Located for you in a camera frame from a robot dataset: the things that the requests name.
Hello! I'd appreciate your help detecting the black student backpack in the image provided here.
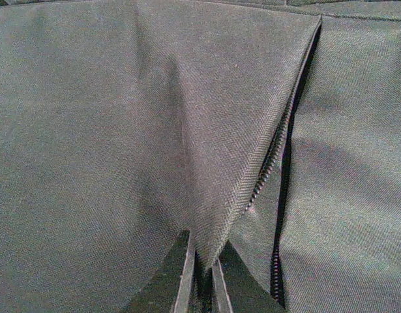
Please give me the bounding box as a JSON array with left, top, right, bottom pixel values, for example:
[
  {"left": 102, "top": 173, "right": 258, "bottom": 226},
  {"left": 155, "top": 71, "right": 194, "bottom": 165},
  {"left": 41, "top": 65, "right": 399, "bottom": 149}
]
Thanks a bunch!
[{"left": 0, "top": 1, "right": 401, "bottom": 312}]

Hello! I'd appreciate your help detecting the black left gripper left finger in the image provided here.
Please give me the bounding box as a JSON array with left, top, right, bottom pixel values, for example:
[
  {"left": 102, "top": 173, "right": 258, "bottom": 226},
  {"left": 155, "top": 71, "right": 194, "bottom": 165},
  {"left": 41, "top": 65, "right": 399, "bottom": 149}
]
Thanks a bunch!
[{"left": 121, "top": 231, "right": 194, "bottom": 313}]

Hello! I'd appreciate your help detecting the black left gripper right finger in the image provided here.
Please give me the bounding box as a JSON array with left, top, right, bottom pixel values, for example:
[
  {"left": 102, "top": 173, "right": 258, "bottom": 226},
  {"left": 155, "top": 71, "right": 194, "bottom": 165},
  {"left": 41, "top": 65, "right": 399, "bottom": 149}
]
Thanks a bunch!
[{"left": 212, "top": 242, "right": 286, "bottom": 313}]

